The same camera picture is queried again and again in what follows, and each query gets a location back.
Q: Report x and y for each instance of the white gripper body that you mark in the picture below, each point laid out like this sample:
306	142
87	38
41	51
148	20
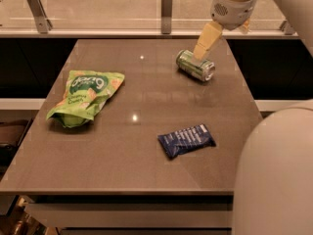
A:
232	13

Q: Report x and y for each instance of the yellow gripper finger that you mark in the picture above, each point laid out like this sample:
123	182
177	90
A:
244	28
210	34

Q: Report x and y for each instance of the green soda can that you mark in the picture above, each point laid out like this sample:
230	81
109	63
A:
201	70

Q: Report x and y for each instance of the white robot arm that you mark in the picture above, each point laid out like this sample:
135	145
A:
273	192

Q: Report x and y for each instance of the blue snack packet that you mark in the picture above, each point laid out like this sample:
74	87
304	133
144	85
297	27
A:
186	140

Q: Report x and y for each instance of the green snack bag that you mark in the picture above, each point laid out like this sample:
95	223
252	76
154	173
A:
85	95

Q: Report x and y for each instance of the glass barrier panel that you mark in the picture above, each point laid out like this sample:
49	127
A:
187	15

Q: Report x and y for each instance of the right metal bracket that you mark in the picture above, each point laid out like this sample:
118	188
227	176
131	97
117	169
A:
286	28

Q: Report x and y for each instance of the metal bracket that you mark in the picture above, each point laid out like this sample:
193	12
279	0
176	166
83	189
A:
166	16
43	24
286	28

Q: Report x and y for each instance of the middle metal bracket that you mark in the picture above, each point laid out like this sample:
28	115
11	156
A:
166	16

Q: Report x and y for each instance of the left metal bracket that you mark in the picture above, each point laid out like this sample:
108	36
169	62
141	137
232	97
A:
43	24

